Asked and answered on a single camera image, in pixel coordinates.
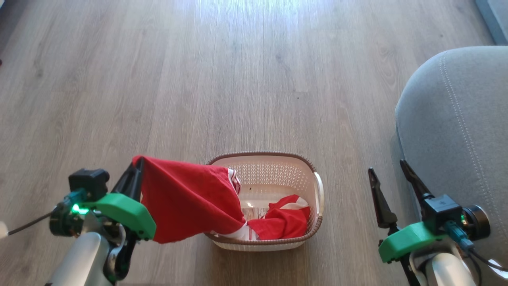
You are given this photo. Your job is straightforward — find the paper label sticker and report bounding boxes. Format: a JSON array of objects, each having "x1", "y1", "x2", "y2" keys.
[{"x1": 241, "y1": 206, "x2": 271, "y2": 232}]

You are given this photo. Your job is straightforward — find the red white-trimmed garment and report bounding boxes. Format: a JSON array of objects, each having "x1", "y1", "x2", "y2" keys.
[{"x1": 132, "y1": 155, "x2": 311, "y2": 244}]

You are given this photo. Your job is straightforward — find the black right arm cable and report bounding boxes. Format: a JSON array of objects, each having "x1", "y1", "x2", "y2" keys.
[{"x1": 444, "y1": 220, "x2": 508, "y2": 274}]

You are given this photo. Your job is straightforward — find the grey fabric sofa seat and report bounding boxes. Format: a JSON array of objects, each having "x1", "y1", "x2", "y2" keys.
[{"x1": 395, "y1": 46, "x2": 508, "y2": 278}]

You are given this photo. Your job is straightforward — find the cream basket with brown rim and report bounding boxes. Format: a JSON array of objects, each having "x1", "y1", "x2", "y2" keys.
[{"x1": 204, "y1": 151, "x2": 325, "y2": 251}]

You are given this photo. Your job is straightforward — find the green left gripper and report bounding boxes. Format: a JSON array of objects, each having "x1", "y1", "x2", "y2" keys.
[{"x1": 85, "y1": 158, "x2": 157, "y2": 241}]

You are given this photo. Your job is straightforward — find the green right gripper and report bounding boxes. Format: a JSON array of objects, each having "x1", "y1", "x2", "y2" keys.
[{"x1": 368, "y1": 159, "x2": 449, "y2": 264}]

